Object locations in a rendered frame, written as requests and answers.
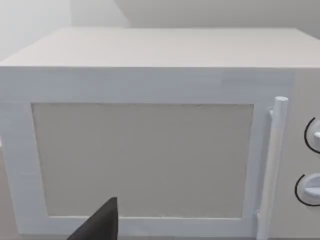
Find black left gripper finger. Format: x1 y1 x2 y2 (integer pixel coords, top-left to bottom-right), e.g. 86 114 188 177
68 196 119 240

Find white microwave door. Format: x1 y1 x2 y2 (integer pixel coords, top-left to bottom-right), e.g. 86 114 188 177
0 66 296 238

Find pale microwave oven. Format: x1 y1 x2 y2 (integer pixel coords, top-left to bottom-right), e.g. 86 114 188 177
0 27 320 240

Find white microwave knob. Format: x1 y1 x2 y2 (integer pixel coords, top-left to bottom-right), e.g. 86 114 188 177
294 172 320 207
304 117 320 154

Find white microwave door handle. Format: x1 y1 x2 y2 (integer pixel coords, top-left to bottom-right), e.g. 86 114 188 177
253 95 289 240

